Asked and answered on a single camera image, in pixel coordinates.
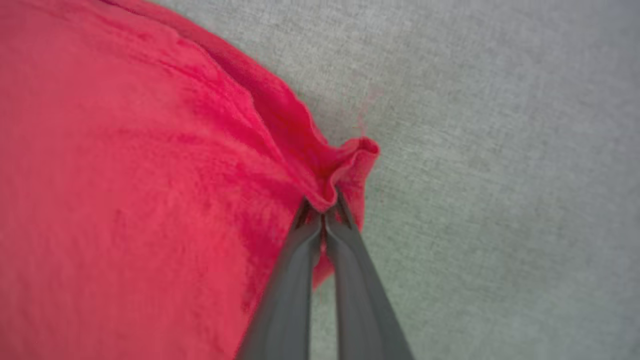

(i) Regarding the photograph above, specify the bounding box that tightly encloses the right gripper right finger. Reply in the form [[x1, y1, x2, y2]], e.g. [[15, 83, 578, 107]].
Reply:
[[324, 191, 416, 360]]

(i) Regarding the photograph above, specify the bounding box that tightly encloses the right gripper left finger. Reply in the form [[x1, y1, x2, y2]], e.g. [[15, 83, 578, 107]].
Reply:
[[235, 199, 322, 360]]

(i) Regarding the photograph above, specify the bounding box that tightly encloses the red and white garment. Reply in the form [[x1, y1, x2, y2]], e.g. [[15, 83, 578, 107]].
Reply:
[[0, 0, 381, 360]]

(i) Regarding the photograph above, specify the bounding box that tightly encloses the grey fabric sofa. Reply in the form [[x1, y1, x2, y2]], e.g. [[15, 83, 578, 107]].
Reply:
[[150, 0, 640, 360]]

